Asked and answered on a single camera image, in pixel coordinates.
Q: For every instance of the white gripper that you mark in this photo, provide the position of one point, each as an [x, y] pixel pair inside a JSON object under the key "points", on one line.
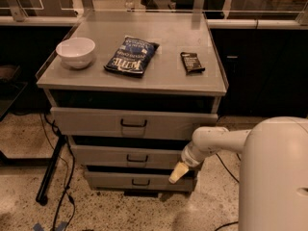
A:
{"points": [[190, 158]]}

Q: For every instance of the grey drawer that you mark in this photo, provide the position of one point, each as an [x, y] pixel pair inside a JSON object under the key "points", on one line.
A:
{"points": [[131, 181], [111, 156], [130, 124]]}

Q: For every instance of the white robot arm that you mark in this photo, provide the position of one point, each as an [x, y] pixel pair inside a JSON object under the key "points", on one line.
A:
{"points": [[273, 173]]}

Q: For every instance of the grey bottom drawer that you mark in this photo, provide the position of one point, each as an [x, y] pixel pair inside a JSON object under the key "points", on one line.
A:
{"points": [[131, 181]]}

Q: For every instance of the grey drawer cabinet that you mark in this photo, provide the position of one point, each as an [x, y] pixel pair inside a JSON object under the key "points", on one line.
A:
{"points": [[164, 87]]}

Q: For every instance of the grey top drawer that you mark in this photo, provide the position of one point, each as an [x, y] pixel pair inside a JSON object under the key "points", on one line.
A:
{"points": [[130, 124]]}

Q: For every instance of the black snack bar wrapper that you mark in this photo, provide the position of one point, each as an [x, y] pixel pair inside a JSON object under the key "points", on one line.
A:
{"points": [[191, 62]]}

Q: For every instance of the blue chip bag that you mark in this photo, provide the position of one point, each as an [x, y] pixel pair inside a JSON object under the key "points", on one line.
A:
{"points": [[132, 57]]}

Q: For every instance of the black table leg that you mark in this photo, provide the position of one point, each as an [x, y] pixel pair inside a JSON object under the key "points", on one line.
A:
{"points": [[41, 197]]}

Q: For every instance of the white bowl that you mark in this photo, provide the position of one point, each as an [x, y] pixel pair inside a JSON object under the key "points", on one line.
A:
{"points": [[76, 52]]}

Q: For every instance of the clear plastic bottle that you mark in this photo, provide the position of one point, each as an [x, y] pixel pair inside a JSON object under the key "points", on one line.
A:
{"points": [[129, 5]]}

